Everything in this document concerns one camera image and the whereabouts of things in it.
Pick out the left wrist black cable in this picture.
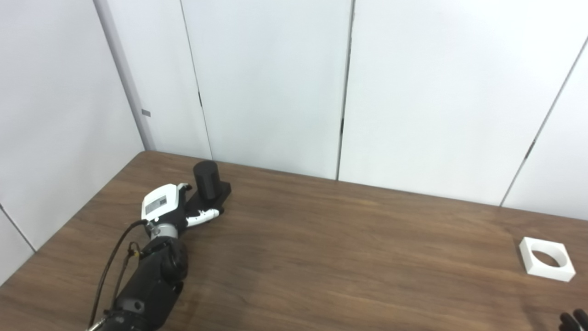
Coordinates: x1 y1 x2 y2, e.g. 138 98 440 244
87 220 150 329

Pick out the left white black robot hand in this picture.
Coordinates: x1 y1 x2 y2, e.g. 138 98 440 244
140 183 226 230

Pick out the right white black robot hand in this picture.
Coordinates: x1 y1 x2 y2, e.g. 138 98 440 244
559 309 588 331

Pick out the white square piece with hole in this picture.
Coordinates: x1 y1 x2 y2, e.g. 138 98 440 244
519 237 576 282

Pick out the black peg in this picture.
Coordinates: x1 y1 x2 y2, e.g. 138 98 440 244
184 160 232 221

